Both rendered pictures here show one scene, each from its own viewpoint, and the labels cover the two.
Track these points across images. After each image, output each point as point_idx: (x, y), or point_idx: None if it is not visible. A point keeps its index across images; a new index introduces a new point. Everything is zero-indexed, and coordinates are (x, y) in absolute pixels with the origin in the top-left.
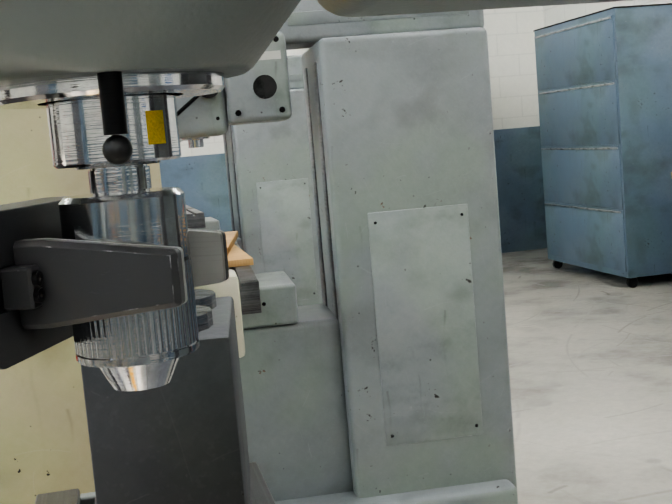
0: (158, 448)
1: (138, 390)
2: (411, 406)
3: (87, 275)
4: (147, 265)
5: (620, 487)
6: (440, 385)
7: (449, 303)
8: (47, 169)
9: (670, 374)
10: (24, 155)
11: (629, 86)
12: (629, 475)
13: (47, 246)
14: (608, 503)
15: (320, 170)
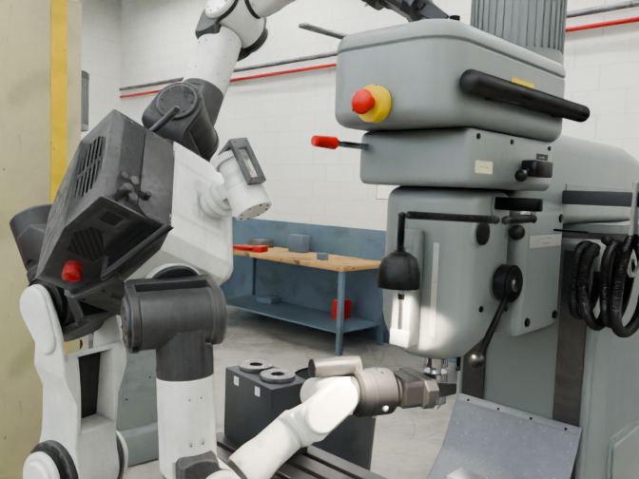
0: None
1: (437, 409)
2: (137, 383)
3: (443, 389)
4: (453, 387)
5: (219, 415)
6: (152, 371)
7: None
8: (23, 273)
9: (216, 354)
10: (11, 265)
11: None
12: (220, 409)
13: (437, 384)
14: (217, 424)
15: None
